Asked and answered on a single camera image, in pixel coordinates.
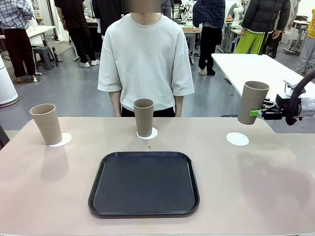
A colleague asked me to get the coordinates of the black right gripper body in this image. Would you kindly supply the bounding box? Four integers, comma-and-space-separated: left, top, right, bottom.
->
275, 92, 303, 121

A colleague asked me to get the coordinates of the tall beige cup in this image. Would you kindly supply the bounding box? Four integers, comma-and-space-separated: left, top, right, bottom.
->
133, 98, 155, 138
30, 103, 63, 146
237, 81, 271, 125

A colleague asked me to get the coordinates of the white scalloped paper coaster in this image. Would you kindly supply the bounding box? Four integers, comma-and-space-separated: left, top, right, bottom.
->
225, 132, 250, 148
48, 132, 73, 148
135, 126, 159, 141

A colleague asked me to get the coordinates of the person's left forearm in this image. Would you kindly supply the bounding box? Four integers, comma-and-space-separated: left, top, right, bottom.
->
173, 94, 185, 118

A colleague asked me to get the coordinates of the person's right forearm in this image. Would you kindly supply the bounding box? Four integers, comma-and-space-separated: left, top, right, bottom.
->
108, 90, 122, 118

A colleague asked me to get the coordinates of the large white table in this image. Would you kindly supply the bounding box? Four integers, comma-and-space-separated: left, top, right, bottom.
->
211, 52, 315, 107

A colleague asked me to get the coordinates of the person in yellow top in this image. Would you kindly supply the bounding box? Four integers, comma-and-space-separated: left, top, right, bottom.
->
294, 8, 315, 76

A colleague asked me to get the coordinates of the person in neon green trousers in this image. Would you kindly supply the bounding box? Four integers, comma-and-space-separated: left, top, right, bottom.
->
235, 0, 292, 55

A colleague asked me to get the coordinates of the person in blue checked jacket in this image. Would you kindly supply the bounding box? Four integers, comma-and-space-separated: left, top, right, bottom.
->
192, 0, 226, 76

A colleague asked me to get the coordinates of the person in grey sweater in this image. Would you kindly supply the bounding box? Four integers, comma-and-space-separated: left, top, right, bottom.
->
97, 0, 195, 118

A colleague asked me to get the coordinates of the black plastic serving tray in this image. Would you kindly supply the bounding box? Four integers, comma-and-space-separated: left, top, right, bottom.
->
88, 151, 200, 219

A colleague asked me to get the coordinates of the bystander in black top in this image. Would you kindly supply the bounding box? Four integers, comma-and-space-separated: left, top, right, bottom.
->
92, 0, 124, 54

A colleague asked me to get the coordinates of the person with white sneakers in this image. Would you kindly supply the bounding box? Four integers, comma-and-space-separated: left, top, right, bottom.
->
54, 0, 100, 68

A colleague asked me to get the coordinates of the grey plastic stool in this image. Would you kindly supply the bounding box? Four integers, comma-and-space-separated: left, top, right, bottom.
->
31, 45, 59, 70

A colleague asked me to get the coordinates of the small white background table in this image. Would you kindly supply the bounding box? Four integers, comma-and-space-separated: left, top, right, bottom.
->
26, 24, 58, 46

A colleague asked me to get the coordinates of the person in plaid shirt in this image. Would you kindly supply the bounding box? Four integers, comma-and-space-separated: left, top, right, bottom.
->
0, 0, 38, 84

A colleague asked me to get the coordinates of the white cylindrical floor unit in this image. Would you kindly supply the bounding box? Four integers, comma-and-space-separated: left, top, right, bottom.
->
0, 57, 19, 109

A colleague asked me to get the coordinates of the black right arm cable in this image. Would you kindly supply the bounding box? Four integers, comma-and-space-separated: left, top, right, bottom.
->
284, 73, 315, 126

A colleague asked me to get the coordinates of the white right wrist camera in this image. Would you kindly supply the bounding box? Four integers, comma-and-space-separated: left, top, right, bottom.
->
283, 79, 308, 97

